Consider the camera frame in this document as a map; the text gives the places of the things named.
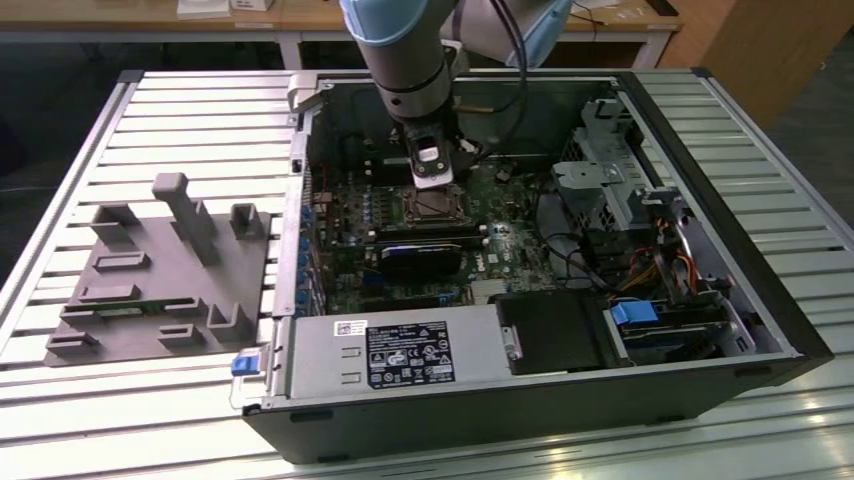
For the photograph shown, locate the black cable bundle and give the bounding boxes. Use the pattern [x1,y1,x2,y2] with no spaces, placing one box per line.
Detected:
[541,230,633,294]

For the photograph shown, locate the yellow red wire bundle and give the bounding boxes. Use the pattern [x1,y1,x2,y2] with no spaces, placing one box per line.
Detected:
[617,243,706,296]

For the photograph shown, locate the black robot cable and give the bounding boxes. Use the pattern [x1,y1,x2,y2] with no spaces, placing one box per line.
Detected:
[483,0,535,161]

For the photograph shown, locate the black PC case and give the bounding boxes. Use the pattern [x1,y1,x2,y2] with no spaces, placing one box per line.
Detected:
[240,67,835,464]

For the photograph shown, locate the green motherboard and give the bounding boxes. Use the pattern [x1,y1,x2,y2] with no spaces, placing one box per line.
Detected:
[303,158,561,319]

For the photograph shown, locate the blue case latch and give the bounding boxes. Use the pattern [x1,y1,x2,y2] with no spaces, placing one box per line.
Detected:
[228,349,263,377]

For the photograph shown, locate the silver metal drive cage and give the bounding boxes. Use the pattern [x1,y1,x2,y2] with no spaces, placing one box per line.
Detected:
[550,97,686,232]

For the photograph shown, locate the silver chipset heat sink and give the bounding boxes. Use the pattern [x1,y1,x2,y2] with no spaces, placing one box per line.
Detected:
[468,278,510,305]

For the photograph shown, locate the grey plastic case latch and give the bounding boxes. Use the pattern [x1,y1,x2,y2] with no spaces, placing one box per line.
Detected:
[284,71,336,115]

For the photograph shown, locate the wooden cabinet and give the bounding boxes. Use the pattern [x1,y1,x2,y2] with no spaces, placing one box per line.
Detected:
[657,0,854,130]

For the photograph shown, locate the grey parts rack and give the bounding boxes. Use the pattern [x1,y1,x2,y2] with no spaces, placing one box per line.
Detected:
[40,171,276,370]

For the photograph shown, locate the blue disk carrier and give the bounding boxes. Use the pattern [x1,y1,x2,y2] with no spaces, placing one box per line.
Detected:
[606,298,733,362]

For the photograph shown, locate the black plastic drive cover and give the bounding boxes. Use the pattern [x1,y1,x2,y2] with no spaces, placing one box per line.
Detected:
[489,290,621,377]

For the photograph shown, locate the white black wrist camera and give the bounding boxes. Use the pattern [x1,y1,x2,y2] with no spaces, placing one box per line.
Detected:
[406,134,458,190]

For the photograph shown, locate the silver power supply unit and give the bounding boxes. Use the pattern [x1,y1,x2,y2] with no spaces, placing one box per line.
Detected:
[263,302,521,402]

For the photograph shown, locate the CPU socket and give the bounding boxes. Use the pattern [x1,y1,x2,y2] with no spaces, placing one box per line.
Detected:
[392,182,474,225]

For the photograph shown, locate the wooden desk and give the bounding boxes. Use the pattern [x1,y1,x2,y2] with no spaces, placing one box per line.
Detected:
[0,0,686,71]

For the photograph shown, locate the black graphics card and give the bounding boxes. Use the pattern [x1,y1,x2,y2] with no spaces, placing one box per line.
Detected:
[378,242,464,280]

